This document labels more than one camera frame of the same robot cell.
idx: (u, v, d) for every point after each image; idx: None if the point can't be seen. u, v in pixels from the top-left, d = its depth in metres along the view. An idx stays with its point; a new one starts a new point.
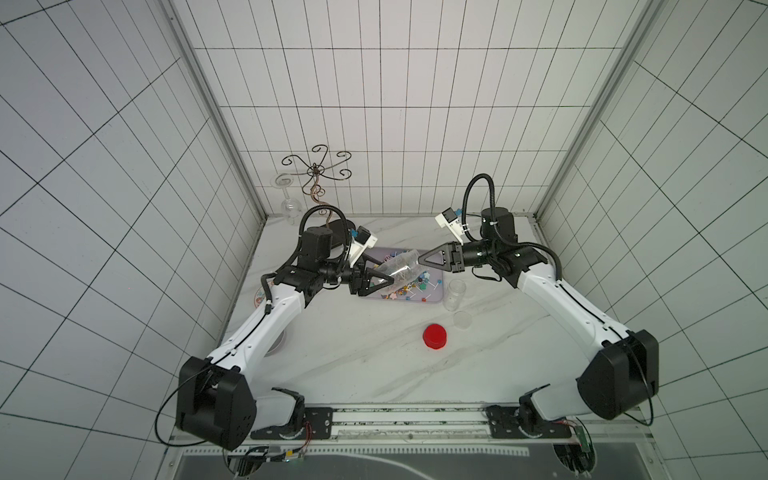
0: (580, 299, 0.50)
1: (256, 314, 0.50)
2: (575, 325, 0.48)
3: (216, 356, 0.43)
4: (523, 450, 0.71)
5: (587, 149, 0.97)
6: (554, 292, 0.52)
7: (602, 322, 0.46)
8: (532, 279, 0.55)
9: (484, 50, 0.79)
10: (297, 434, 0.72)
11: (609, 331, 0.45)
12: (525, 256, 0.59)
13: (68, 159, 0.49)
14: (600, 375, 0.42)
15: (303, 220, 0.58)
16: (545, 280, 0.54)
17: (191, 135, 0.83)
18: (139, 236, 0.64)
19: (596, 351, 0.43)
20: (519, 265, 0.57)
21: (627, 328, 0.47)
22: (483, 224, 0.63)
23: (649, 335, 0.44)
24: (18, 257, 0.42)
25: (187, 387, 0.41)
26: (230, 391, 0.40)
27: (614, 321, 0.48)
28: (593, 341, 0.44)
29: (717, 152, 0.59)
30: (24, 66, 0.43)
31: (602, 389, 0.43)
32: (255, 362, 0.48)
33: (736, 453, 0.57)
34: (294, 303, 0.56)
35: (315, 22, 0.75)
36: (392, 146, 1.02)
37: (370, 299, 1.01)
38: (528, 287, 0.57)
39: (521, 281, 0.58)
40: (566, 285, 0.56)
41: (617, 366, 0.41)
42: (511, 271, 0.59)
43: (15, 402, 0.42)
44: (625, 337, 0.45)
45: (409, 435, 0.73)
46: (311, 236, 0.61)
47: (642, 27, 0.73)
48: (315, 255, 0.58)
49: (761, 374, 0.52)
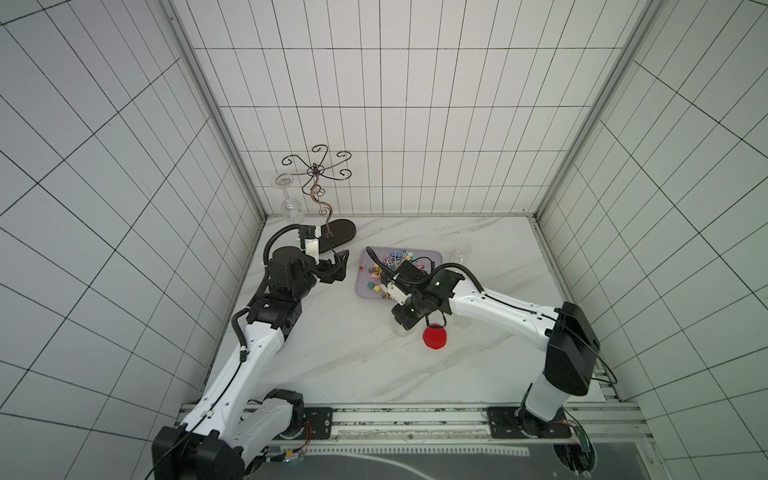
0: (508, 300, 0.52)
1: (232, 361, 0.47)
2: (515, 326, 0.51)
3: (190, 422, 0.40)
4: (523, 450, 0.71)
5: (588, 149, 0.96)
6: (486, 305, 0.53)
7: (534, 312, 0.49)
8: (460, 299, 0.57)
9: (484, 50, 0.79)
10: (297, 435, 0.72)
11: (544, 318, 0.48)
12: (444, 282, 0.59)
13: (68, 159, 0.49)
14: (558, 364, 0.46)
15: (266, 250, 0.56)
16: (472, 296, 0.55)
17: (191, 135, 0.83)
18: (139, 236, 0.64)
19: (545, 343, 0.45)
20: (442, 293, 0.58)
21: (553, 307, 0.49)
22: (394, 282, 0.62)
23: (571, 305, 0.48)
24: (17, 257, 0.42)
25: (162, 461, 0.38)
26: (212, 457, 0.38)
27: (542, 306, 0.49)
28: (538, 336, 0.47)
29: (718, 153, 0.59)
30: (24, 66, 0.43)
31: (566, 376, 0.46)
32: (236, 417, 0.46)
33: (736, 453, 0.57)
34: (270, 343, 0.53)
35: (315, 21, 0.74)
36: (392, 146, 1.02)
37: (370, 299, 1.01)
38: (461, 308, 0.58)
39: (453, 306, 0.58)
40: (491, 293, 0.54)
41: (567, 350, 0.45)
42: (442, 303, 0.61)
43: (15, 402, 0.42)
44: (558, 316, 0.51)
45: (409, 435, 0.73)
46: (278, 264, 0.56)
47: (642, 27, 0.73)
48: (287, 284, 0.58)
49: (762, 374, 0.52)
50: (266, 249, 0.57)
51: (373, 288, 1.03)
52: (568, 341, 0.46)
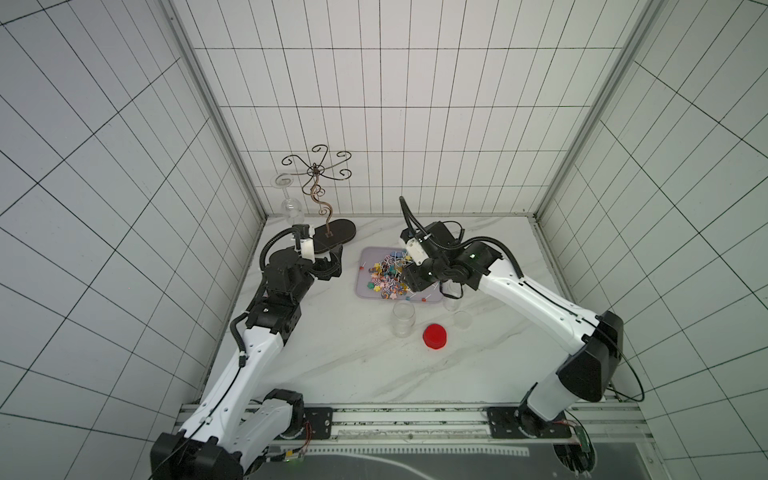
0: (547, 293, 0.49)
1: (230, 367, 0.46)
2: (549, 323, 0.48)
3: (190, 428, 0.40)
4: (523, 450, 0.71)
5: (588, 149, 0.96)
6: (522, 291, 0.50)
7: (574, 314, 0.46)
8: (493, 279, 0.53)
9: (484, 50, 0.79)
10: (298, 435, 0.72)
11: (583, 323, 0.45)
12: (480, 256, 0.55)
13: (68, 159, 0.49)
14: (583, 368, 0.44)
15: (264, 255, 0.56)
16: (507, 279, 0.51)
17: (191, 135, 0.83)
18: (139, 236, 0.64)
19: (578, 347, 0.42)
20: (470, 263, 0.54)
21: (596, 313, 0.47)
22: (421, 244, 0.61)
23: (614, 316, 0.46)
24: (17, 257, 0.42)
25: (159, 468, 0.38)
26: (210, 464, 0.38)
27: (584, 310, 0.47)
28: (572, 338, 0.44)
29: (718, 152, 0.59)
30: (24, 66, 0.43)
31: (585, 381, 0.45)
32: (236, 422, 0.54)
33: (736, 454, 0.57)
34: (270, 348, 0.53)
35: (316, 22, 0.75)
36: (392, 146, 1.02)
37: (370, 299, 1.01)
38: (491, 289, 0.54)
39: (482, 283, 0.55)
40: (529, 282, 0.50)
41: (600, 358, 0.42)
42: (470, 275, 0.56)
43: (15, 401, 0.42)
44: (598, 324, 0.47)
45: (409, 435, 0.73)
46: (274, 270, 0.55)
47: (642, 27, 0.73)
48: (285, 289, 0.57)
49: (762, 374, 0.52)
50: (263, 255, 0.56)
51: (373, 288, 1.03)
52: (604, 350, 0.48)
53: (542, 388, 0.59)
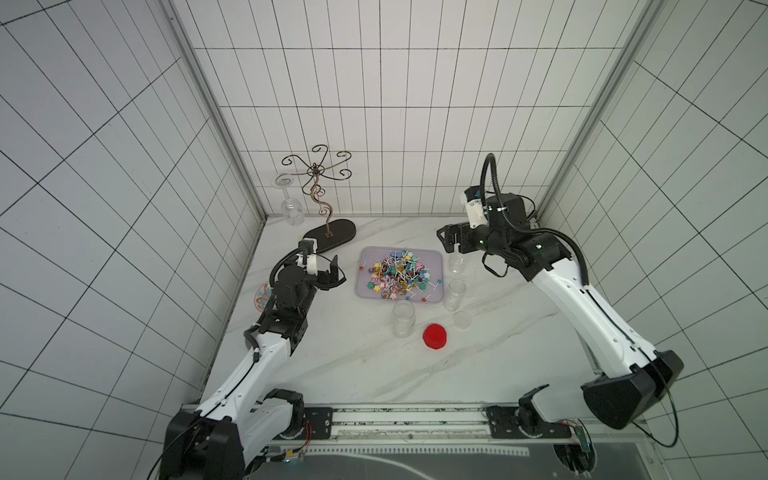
0: (608, 310, 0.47)
1: (243, 363, 0.50)
2: (599, 339, 0.43)
3: (205, 408, 0.43)
4: (523, 450, 0.71)
5: (588, 149, 0.96)
6: (582, 299, 0.46)
7: (629, 339, 0.43)
8: (553, 277, 0.48)
9: (484, 51, 0.79)
10: (298, 434, 0.72)
11: (638, 352, 0.42)
12: (546, 249, 0.51)
13: (68, 159, 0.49)
14: (618, 394, 0.40)
15: (272, 273, 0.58)
16: (570, 282, 0.48)
17: (191, 135, 0.83)
18: (139, 236, 0.64)
19: (621, 373, 0.40)
20: (535, 254, 0.50)
21: (656, 348, 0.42)
22: (488, 216, 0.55)
23: (679, 360, 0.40)
24: (18, 257, 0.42)
25: (174, 442, 0.40)
26: (223, 441, 0.40)
27: (643, 340, 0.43)
28: (618, 361, 0.41)
29: (718, 152, 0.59)
30: (25, 66, 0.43)
31: (612, 404, 0.42)
32: (245, 412, 0.57)
33: (735, 453, 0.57)
34: (281, 350, 0.58)
35: (316, 22, 0.75)
36: (392, 146, 1.02)
37: (370, 299, 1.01)
38: (549, 289, 0.50)
39: (539, 276, 0.50)
40: (593, 293, 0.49)
41: (644, 392, 0.44)
42: (530, 265, 0.51)
43: (15, 401, 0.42)
44: (653, 359, 0.41)
45: (409, 435, 0.73)
46: (283, 286, 0.60)
47: (642, 28, 0.73)
48: (293, 302, 0.62)
49: (762, 374, 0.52)
50: (272, 272, 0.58)
51: (373, 288, 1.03)
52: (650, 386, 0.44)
53: (555, 392, 0.57)
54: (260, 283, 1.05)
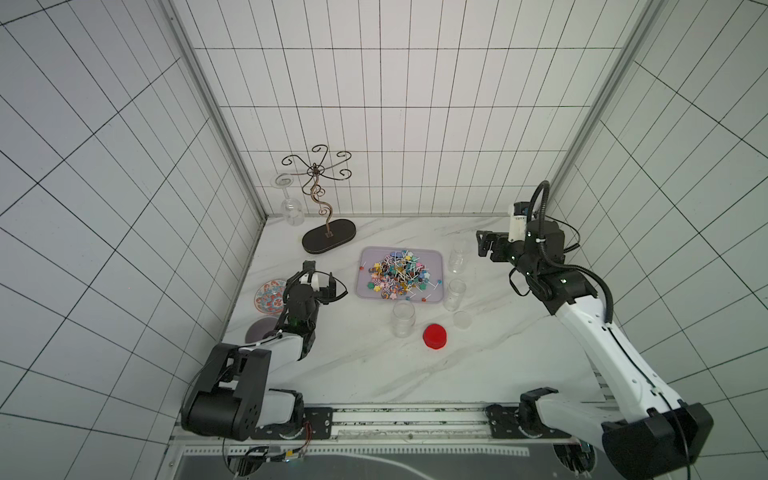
0: (630, 350, 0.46)
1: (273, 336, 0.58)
2: (618, 380, 0.42)
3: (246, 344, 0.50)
4: (523, 450, 0.71)
5: (588, 149, 0.96)
6: (605, 337, 0.46)
7: (651, 384, 0.41)
8: (577, 314, 0.49)
9: (484, 50, 0.79)
10: (297, 434, 0.72)
11: (659, 397, 0.40)
12: (572, 283, 0.53)
13: (67, 159, 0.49)
14: (635, 440, 0.38)
15: (285, 291, 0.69)
16: (594, 318, 0.48)
17: (191, 135, 0.83)
18: (139, 236, 0.64)
19: (637, 417, 0.39)
20: (560, 288, 0.52)
21: (680, 397, 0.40)
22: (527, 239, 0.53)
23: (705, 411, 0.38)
24: (18, 257, 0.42)
25: (221, 357, 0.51)
26: (259, 357, 0.47)
27: (665, 386, 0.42)
28: (636, 404, 0.40)
29: (717, 153, 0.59)
30: (25, 66, 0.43)
31: (629, 453, 0.39)
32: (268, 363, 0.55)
33: (735, 453, 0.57)
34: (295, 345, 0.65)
35: (316, 22, 0.75)
36: (392, 146, 1.02)
37: (370, 299, 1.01)
38: (570, 322, 0.50)
39: (562, 310, 0.51)
40: (617, 331, 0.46)
41: (662, 439, 0.42)
42: (553, 299, 0.52)
43: (15, 401, 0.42)
44: (676, 407, 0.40)
45: (409, 435, 0.73)
46: (296, 302, 0.68)
47: (642, 27, 0.73)
48: (304, 316, 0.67)
49: (762, 374, 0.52)
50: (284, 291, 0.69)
51: (373, 288, 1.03)
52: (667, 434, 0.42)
53: (562, 406, 0.57)
54: (260, 283, 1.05)
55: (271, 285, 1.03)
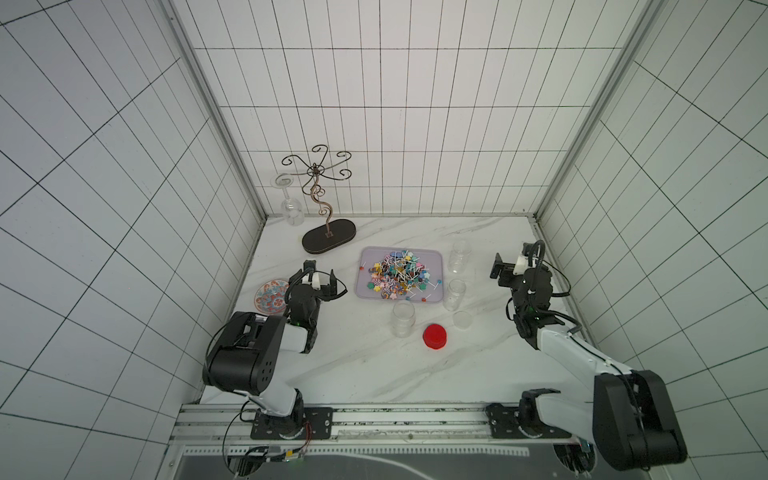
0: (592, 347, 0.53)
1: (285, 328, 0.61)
2: (583, 366, 0.49)
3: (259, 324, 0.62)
4: (523, 450, 0.71)
5: (587, 149, 0.97)
6: (565, 340, 0.56)
7: (605, 361, 0.49)
8: (546, 333, 0.60)
9: (484, 50, 0.79)
10: (297, 434, 0.72)
11: (611, 367, 0.47)
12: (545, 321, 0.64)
13: (67, 159, 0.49)
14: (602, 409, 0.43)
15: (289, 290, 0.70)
16: (558, 331, 0.60)
17: (191, 135, 0.83)
18: (139, 236, 0.64)
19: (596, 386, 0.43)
20: (536, 328, 0.63)
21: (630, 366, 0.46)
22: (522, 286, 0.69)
23: (654, 375, 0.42)
24: (18, 257, 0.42)
25: (241, 318, 0.55)
26: (277, 318, 0.52)
27: (619, 362, 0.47)
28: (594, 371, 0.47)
29: (717, 153, 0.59)
30: (25, 66, 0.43)
31: (602, 427, 0.42)
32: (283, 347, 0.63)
33: (736, 453, 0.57)
34: (300, 342, 0.69)
35: (316, 22, 0.75)
36: (392, 146, 1.02)
37: (370, 299, 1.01)
38: (545, 340, 0.61)
39: (539, 340, 0.62)
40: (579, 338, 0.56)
41: (615, 394, 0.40)
42: (529, 337, 0.66)
43: (14, 402, 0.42)
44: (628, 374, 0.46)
45: (409, 435, 0.73)
46: (297, 303, 0.72)
47: (643, 26, 0.73)
48: (304, 314, 0.74)
49: (763, 374, 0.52)
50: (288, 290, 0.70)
51: (373, 288, 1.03)
52: (621, 390, 0.47)
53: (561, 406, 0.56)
54: (261, 283, 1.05)
55: (271, 285, 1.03)
